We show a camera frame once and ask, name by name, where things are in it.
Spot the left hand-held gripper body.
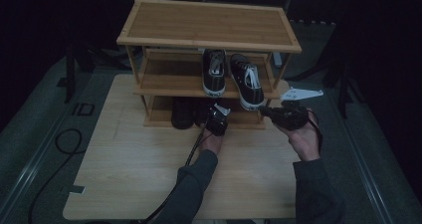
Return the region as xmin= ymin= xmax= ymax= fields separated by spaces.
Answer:
xmin=203 ymin=103 xmax=232 ymax=137

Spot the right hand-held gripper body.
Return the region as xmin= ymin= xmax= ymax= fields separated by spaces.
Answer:
xmin=272 ymin=86 xmax=324 ymax=131

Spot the black slip-on shoe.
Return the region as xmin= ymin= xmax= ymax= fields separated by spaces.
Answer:
xmin=171 ymin=98 xmax=195 ymax=130
xmin=193 ymin=98 xmax=217 ymax=128

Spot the black white canvas sneaker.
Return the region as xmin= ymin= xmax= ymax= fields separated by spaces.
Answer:
xmin=202 ymin=49 xmax=227 ymax=99
xmin=229 ymin=53 xmax=268 ymax=112

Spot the wooden three-tier shoe rack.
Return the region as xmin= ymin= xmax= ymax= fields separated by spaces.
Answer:
xmin=116 ymin=0 xmax=303 ymax=129

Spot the person's left hand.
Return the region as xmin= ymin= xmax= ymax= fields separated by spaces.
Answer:
xmin=198 ymin=126 xmax=225 ymax=156

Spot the person's right hand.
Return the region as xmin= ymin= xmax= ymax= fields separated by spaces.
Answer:
xmin=277 ymin=109 xmax=322 ymax=163

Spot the grey metal stand leg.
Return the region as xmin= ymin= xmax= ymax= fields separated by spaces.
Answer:
xmin=273 ymin=51 xmax=284 ymax=69

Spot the black metal stand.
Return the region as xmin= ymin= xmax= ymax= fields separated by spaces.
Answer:
xmin=64 ymin=41 xmax=98 ymax=105
xmin=322 ymin=51 xmax=366 ymax=119

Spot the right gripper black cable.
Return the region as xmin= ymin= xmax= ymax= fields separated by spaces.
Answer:
xmin=307 ymin=108 xmax=324 ymax=152

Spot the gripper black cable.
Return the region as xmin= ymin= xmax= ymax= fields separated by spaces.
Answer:
xmin=307 ymin=108 xmax=324 ymax=152
xmin=138 ymin=117 xmax=213 ymax=224

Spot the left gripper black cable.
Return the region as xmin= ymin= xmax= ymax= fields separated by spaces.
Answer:
xmin=138 ymin=117 xmax=213 ymax=224

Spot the black floor cable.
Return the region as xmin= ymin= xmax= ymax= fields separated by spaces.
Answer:
xmin=28 ymin=127 xmax=84 ymax=224

